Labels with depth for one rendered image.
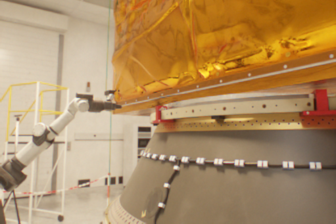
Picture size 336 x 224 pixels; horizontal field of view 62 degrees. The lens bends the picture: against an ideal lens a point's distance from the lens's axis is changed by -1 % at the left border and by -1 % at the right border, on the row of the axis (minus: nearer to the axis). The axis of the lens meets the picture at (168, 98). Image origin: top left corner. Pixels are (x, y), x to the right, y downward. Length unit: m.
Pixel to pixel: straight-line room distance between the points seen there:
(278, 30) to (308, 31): 0.11
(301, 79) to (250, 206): 0.45
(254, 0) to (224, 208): 0.75
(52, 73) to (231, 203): 8.05
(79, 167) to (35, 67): 3.11
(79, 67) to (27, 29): 1.76
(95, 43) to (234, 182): 8.73
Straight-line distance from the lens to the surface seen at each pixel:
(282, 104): 1.09
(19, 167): 1.80
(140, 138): 8.79
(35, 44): 8.88
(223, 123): 1.18
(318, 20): 0.98
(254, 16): 1.14
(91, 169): 9.09
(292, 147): 1.07
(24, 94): 8.54
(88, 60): 9.29
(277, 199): 1.01
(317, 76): 1.00
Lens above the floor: 1.58
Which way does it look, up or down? 8 degrees up
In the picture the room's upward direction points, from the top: straight up
